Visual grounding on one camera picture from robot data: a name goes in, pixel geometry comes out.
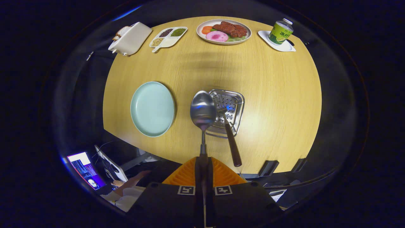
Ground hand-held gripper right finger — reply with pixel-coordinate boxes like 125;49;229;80
204;156;284;228

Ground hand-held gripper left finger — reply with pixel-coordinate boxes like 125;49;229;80
127;156;204;228

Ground dark-handled metal fork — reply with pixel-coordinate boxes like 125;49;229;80
218;108;242;167

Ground dark-handled metal spoon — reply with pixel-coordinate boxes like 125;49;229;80
190;91;217;159

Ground white laptop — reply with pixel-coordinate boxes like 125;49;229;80
94;145;128;183

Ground square metal drain basket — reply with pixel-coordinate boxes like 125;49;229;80
206;89;245;139

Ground pale green round plate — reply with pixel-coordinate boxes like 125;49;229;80
130;81;176;137

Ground lit computer monitor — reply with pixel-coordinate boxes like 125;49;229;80
66;152;106;190

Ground white divided condiment dish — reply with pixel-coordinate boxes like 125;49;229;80
149;27;188;53

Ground pink round food slice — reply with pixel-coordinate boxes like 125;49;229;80
206;31;229;42

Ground white round food plate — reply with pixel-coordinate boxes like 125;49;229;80
196;19;252;45

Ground red-brown meat pieces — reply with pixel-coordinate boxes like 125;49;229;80
213;21;248;38

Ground white square coaster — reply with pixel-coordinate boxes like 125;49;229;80
258;30;296;52

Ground cream white toaster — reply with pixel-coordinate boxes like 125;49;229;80
108;22;153;56

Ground green label drink bottle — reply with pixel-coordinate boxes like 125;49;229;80
268;18;294;46

